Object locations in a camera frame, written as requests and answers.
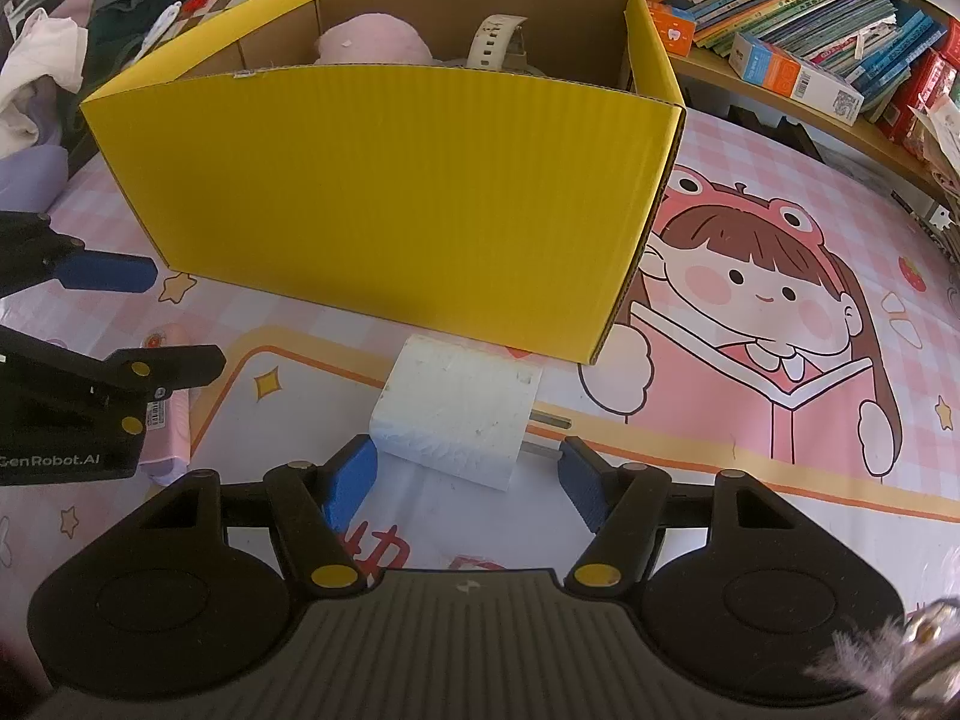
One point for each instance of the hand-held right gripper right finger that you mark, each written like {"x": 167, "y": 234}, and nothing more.
{"x": 583, "y": 487}

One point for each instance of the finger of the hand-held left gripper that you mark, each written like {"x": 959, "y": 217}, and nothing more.
{"x": 180, "y": 364}
{"x": 105, "y": 274}

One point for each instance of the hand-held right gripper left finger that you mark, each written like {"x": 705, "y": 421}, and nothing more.
{"x": 351, "y": 481}

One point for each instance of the small pink box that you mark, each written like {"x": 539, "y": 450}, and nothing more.
{"x": 176, "y": 427}

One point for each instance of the white charger plug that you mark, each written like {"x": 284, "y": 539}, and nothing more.
{"x": 457, "y": 420}

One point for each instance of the yellow cardboard box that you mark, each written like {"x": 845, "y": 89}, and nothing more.
{"x": 390, "y": 210}

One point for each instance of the pink plush toy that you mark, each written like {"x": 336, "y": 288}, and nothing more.
{"x": 371, "y": 41}

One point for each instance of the lavender cloth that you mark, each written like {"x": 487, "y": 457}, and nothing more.
{"x": 30, "y": 176}

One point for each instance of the pink printed desk mat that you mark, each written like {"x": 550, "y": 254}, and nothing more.
{"x": 750, "y": 457}

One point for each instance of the white cloth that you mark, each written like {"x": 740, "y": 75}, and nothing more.
{"x": 34, "y": 82}

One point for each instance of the grey fluffy keyring pompom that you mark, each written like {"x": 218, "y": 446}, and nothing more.
{"x": 892, "y": 664}

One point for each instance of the thick orange and white box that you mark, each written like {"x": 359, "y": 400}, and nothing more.
{"x": 795, "y": 79}

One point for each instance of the flat orange and white box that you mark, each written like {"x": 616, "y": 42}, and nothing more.
{"x": 671, "y": 30}

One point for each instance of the pile of papers and booklets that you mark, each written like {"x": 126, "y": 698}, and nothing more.
{"x": 945, "y": 142}

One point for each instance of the red marker box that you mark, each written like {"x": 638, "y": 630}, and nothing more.
{"x": 926, "y": 94}

